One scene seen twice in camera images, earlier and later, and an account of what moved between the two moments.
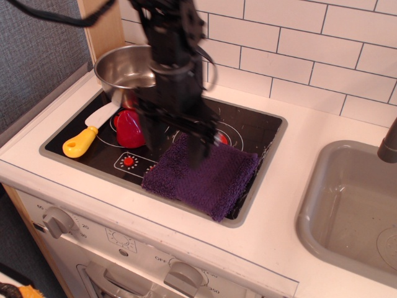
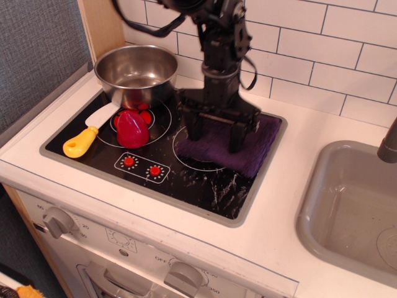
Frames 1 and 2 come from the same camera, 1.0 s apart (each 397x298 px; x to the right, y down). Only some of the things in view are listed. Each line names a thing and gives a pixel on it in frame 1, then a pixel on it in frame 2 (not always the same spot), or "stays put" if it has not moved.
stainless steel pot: x=123 y=72 stays put
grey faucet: x=387 y=150 stays put
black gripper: x=179 y=94 -> x=221 y=100
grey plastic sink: x=347 y=212 stays put
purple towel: x=214 y=186 -> x=213 y=147
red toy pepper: x=130 y=131 stays put
